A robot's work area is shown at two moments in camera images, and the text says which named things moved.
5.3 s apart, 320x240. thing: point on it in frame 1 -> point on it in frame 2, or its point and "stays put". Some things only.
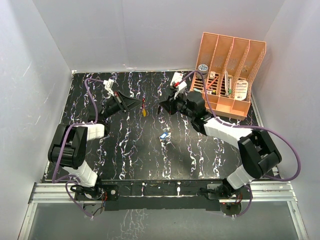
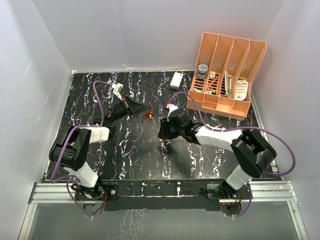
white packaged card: [241, 89] stays put
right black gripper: [166, 104] -> [164, 133]
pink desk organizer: [229, 65] stays put
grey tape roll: [203, 68] stays put
